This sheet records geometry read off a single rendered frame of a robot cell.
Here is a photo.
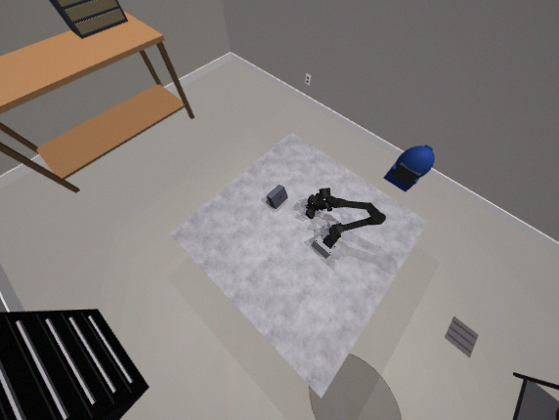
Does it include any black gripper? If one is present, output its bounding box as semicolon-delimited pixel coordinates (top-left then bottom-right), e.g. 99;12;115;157
305;193;323;219

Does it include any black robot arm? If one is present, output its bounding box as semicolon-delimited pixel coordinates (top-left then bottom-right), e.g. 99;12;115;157
307;188;386;249

